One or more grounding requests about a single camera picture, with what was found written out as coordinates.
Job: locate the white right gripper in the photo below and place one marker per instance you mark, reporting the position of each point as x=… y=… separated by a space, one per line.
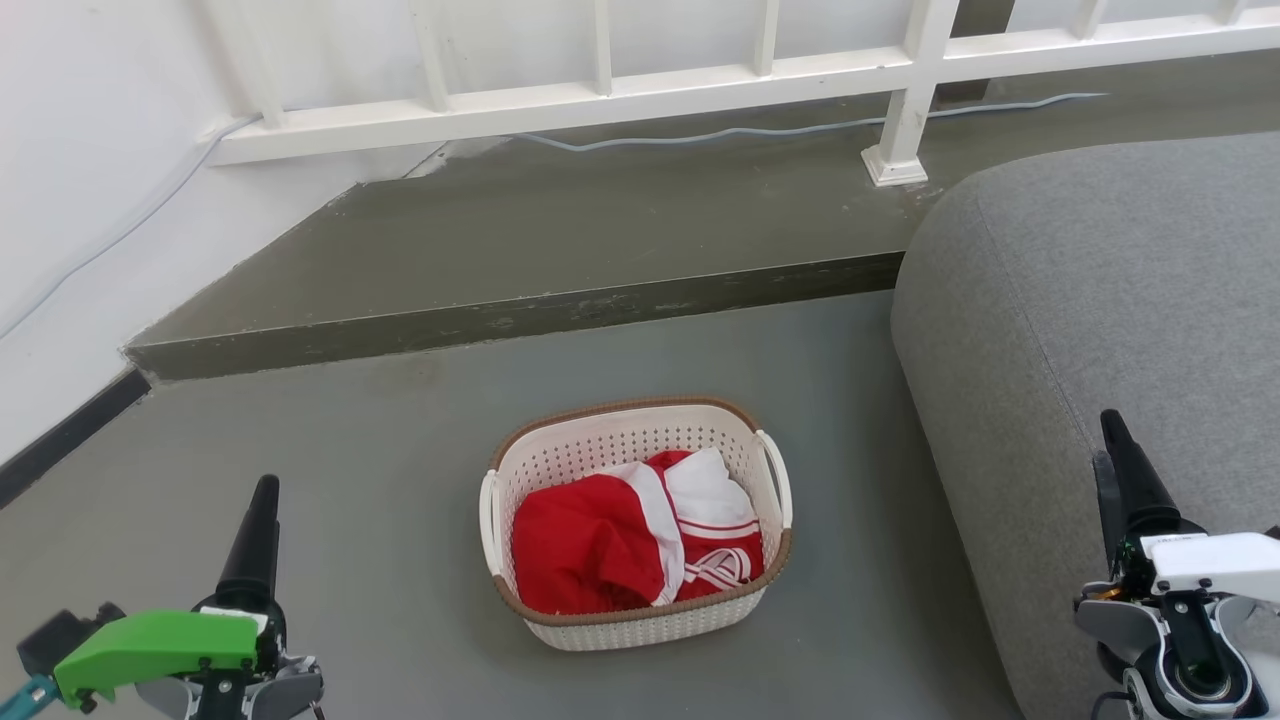
x=1220 y=565

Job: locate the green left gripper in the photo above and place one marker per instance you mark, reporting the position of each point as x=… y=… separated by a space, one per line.
x=160 y=645

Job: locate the cream plastic laundry basket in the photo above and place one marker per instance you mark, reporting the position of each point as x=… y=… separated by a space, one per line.
x=600 y=445

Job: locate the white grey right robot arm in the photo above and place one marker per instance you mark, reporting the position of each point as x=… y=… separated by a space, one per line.
x=1200 y=680

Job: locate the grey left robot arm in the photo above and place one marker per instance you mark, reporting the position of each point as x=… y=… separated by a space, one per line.
x=290 y=692

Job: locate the grey fabric sofa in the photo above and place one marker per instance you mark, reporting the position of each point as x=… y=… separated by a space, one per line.
x=1100 y=300

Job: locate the black baseboard strip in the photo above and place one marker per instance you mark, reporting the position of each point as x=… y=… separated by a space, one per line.
x=70 y=435

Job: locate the red and white garment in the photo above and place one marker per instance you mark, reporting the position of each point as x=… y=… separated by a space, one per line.
x=580 y=540

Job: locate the white metal railing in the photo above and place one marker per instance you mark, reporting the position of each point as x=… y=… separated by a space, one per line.
x=700 y=85

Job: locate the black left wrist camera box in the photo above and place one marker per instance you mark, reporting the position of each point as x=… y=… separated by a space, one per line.
x=55 y=635

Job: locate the dark grey post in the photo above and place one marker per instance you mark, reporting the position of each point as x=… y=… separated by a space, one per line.
x=975 y=60

